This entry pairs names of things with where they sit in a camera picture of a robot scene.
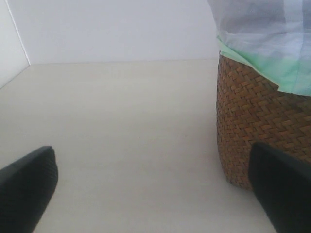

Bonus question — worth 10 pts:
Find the brown woven wicker basket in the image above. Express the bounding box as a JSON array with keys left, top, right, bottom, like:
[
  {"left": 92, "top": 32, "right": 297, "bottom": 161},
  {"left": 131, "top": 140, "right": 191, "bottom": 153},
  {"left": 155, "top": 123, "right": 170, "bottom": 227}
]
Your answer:
[{"left": 216, "top": 55, "right": 311, "bottom": 190}]

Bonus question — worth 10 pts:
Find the white green plastic bin liner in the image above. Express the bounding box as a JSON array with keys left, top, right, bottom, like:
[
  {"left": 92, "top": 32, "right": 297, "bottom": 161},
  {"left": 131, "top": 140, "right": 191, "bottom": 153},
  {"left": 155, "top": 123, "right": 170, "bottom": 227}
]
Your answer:
[{"left": 208, "top": 0, "right": 311, "bottom": 96}]

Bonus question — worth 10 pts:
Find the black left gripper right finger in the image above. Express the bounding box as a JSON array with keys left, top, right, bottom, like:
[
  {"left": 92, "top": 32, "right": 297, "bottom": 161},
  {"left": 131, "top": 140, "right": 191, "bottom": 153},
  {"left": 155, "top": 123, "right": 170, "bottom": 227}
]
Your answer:
[{"left": 248, "top": 143, "right": 311, "bottom": 233}]

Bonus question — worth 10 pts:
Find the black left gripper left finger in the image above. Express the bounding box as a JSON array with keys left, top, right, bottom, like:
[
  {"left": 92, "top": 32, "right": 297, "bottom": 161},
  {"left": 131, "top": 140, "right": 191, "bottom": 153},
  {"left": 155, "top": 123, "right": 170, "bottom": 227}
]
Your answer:
[{"left": 0, "top": 146, "right": 58, "bottom": 233}]

